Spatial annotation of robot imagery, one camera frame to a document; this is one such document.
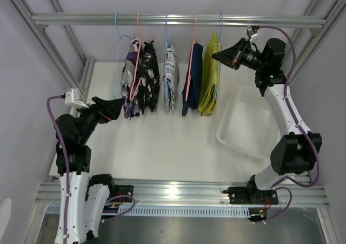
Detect black white floral trousers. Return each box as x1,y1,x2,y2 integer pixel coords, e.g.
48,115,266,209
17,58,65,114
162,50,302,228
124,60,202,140
138,40,160,114

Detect pink wire hanger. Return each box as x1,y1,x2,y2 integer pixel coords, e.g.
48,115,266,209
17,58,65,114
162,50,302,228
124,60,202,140
185,13,197,101
129,12,143,102

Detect white plastic basket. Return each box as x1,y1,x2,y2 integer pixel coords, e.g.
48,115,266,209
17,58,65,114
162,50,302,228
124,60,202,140
216,85,280,160

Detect white newspaper print trousers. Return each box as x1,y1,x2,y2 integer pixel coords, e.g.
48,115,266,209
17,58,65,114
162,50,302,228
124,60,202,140
163,45,179,111

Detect light blue wire hanger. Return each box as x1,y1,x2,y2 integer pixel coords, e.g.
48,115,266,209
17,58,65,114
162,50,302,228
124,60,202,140
215,10,225,103
112,12,135,99

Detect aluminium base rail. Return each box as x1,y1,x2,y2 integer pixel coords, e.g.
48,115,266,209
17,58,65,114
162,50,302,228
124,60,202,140
34,177,329,207

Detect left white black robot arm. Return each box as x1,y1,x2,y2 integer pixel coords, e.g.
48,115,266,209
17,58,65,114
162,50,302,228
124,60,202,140
54,97,124,243

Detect aluminium frame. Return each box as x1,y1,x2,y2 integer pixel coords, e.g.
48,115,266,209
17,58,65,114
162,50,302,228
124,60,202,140
0,0,346,190

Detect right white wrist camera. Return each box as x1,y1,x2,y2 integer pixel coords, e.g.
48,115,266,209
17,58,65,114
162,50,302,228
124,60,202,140
247,25,260,41

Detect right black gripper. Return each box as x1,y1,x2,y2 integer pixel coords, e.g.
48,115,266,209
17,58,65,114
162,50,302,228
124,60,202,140
212,37,267,71

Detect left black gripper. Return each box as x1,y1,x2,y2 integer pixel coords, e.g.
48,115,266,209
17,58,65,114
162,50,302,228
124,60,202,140
73,96,124,144

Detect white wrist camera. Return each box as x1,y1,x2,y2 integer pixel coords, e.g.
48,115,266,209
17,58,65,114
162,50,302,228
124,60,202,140
247,25,260,41
64,88,89,110

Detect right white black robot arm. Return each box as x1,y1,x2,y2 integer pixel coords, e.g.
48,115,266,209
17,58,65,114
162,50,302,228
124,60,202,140
212,38,322,205

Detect aluminium hanging rail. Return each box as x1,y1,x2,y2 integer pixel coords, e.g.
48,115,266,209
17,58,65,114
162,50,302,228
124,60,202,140
31,12,327,29

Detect slotted cable duct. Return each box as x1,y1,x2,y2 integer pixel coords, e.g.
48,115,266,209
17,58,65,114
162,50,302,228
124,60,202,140
44,203,268,218

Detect yellow-green trousers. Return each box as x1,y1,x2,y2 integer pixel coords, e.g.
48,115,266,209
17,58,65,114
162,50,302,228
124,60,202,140
198,32,219,116

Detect purple grey patterned trousers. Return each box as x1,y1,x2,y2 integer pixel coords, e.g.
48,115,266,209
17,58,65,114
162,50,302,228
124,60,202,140
121,37,140,118

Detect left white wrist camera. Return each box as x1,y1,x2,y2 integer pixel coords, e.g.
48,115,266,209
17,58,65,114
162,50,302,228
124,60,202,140
64,88,89,110

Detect navy blue trousers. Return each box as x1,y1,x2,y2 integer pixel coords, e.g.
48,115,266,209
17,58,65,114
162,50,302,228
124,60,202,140
182,43,203,116

